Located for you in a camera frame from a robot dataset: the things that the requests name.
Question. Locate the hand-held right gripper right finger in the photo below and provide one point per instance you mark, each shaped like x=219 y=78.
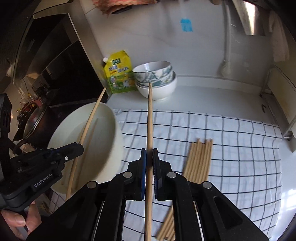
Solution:
x=156 y=173

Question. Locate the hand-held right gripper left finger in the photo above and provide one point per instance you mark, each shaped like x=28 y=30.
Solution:
x=143 y=173

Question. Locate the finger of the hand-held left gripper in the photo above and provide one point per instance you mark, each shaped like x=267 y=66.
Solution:
x=69 y=150

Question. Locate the large white mixing bowl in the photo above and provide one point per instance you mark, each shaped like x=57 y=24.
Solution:
x=104 y=129

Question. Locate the single wooden chopstick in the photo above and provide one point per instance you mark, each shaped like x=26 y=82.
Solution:
x=149 y=115
x=92 y=115

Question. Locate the pile of wooden chopsticks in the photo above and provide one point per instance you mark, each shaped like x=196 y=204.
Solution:
x=200 y=160

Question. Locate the person's left hand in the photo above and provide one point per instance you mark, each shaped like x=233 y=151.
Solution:
x=16 y=219

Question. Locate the black cooking pot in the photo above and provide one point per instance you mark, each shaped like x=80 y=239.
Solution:
x=45 y=131

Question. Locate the glass pot lid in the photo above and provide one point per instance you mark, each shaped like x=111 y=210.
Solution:
x=34 y=121

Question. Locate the plain white bowl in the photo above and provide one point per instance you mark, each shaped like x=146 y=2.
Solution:
x=161 y=91

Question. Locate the white black checkered cloth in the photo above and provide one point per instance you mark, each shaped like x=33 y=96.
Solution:
x=242 y=162

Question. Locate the yellow seasoning pouch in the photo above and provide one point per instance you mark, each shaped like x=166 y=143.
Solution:
x=118 y=74

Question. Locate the black range hood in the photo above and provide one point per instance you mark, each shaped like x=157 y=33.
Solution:
x=57 y=58

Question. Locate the blue floral patterned bowl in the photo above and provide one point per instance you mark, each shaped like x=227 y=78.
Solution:
x=166 y=80
x=159 y=70

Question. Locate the metal dish rack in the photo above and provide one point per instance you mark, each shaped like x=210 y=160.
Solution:
x=275 y=109

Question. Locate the pink towel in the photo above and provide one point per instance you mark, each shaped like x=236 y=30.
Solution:
x=120 y=5

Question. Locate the shiny metal panel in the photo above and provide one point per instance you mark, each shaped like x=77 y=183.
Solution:
x=249 y=18

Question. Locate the white hanging cloth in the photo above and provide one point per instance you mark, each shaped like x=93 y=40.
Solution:
x=279 y=39

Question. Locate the blue wall sticker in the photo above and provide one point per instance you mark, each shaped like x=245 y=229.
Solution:
x=186 y=25

